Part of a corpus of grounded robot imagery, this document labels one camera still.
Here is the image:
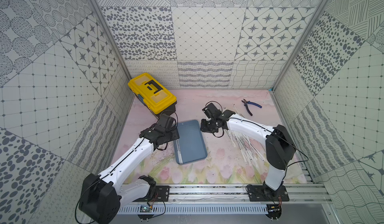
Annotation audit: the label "blue grey storage tray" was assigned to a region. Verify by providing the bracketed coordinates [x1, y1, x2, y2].
[174, 120, 208, 165]

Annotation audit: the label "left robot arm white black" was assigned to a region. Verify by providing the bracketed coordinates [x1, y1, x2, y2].
[74, 113, 179, 224]

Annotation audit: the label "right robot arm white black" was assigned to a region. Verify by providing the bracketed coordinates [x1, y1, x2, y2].
[201, 103, 296, 192]

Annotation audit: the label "pile of wrapped straws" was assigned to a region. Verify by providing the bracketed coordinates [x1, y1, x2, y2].
[223, 104, 268, 167]

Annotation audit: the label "yellow black toolbox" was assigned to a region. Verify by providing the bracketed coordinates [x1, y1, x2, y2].
[128, 73, 177, 118]

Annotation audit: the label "pink floral table mat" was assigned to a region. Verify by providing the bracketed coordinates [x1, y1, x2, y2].
[126, 89, 281, 184]

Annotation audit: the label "blue handled pliers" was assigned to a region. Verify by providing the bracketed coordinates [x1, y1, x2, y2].
[242, 99, 262, 116]

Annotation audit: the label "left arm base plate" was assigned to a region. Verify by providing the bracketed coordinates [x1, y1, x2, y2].
[141, 186, 170, 202]

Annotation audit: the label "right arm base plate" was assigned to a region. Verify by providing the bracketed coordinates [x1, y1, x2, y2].
[246, 185, 290, 202]

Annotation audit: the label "white slotted cable duct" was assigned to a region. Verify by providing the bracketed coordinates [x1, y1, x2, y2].
[118, 204, 268, 215]

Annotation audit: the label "aluminium rail frame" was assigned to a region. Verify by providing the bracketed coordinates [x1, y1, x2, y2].
[119, 183, 332, 205]

